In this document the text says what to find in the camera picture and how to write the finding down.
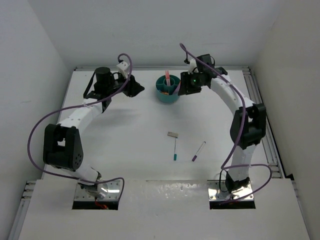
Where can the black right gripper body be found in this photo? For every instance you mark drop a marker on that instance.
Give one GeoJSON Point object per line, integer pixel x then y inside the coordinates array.
{"type": "Point", "coordinates": [196, 83]}

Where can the pink pen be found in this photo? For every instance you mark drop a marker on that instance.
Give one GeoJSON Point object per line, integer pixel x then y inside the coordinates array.
{"type": "Point", "coordinates": [165, 76]}
{"type": "Point", "coordinates": [168, 82]}

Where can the small grey eraser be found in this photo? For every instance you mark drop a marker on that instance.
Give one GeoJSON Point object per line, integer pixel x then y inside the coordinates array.
{"type": "Point", "coordinates": [172, 134]}

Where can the purple capped white pen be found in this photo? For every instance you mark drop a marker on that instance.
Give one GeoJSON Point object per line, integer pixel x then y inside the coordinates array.
{"type": "Point", "coordinates": [198, 151]}

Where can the teal capped white pen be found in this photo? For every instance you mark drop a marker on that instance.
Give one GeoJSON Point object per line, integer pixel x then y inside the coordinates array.
{"type": "Point", "coordinates": [175, 156]}

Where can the pink highlighter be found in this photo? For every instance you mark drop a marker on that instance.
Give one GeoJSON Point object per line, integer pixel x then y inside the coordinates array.
{"type": "Point", "coordinates": [176, 91]}

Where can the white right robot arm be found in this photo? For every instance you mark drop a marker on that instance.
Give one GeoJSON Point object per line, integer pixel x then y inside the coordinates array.
{"type": "Point", "coordinates": [248, 126]}

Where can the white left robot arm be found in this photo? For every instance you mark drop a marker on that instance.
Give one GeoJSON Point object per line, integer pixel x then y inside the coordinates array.
{"type": "Point", "coordinates": [62, 148]}

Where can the teal round pen holder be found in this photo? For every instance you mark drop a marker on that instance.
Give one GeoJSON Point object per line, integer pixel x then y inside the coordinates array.
{"type": "Point", "coordinates": [161, 86]}

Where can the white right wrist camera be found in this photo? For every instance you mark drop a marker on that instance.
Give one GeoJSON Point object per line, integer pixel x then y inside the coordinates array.
{"type": "Point", "coordinates": [192, 66]}

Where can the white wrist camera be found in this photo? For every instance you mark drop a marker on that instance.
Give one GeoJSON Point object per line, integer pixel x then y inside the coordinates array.
{"type": "Point", "coordinates": [192, 66]}
{"type": "Point", "coordinates": [122, 68]}

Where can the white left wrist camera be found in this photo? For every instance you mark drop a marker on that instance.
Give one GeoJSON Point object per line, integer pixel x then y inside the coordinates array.
{"type": "Point", "coordinates": [122, 68]}

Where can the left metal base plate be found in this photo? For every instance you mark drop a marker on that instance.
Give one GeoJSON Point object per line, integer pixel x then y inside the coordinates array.
{"type": "Point", "coordinates": [102, 192]}

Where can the metal base plate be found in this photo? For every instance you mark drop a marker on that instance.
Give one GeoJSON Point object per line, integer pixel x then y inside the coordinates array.
{"type": "Point", "coordinates": [102, 192]}
{"type": "Point", "coordinates": [218, 192]}

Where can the aluminium frame rail right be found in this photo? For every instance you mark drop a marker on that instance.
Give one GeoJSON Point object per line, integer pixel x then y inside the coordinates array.
{"type": "Point", "coordinates": [269, 143]}

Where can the aluminium frame rail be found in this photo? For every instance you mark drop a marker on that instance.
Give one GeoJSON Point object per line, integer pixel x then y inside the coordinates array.
{"type": "Point", "coordinates": [22, 210]}
{"type": "Point", "coordinates": [269, 143]}

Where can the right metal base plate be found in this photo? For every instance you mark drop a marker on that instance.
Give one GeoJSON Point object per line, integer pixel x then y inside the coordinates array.
{"type": "Point", "coordinates": [218, 192]}

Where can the aluminium frame rail left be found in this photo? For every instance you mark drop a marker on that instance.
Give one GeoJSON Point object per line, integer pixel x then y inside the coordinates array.
{"type": "Point", "coordinates": [22, 210]}

